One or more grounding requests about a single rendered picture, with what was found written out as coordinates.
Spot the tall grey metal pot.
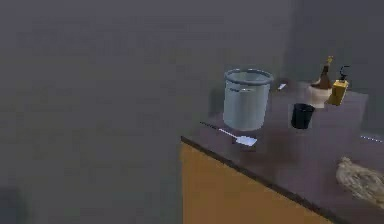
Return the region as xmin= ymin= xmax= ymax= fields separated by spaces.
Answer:
xmin=222 ymin=68 xmax=275 ymax=132

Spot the orange cabinet with dark worktop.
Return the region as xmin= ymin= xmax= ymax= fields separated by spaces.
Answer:
xmin=179 ymin=79 xmax=384 ymax=224

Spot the black cup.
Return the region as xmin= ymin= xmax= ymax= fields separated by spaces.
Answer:
xmin=290 ymin=102 xmax=316 ymax=130

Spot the brown bottle with yellow top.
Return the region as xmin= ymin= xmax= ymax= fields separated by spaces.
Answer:
xmin=311 ymin=55 xmax=334 ymax=91

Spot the yellow soap dispenser bottle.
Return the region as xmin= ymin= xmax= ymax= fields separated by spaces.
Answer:
xmin=326 ymin=65 xmax=351 ymax=107

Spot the beige bread loaf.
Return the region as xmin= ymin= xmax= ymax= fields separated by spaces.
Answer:
xmin=335 ymin=156 xmax=384 ymax=210

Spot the silver spatula with dark handle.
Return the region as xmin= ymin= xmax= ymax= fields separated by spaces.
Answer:
xmin=199 ymin=121 xmax=258 ymax=148

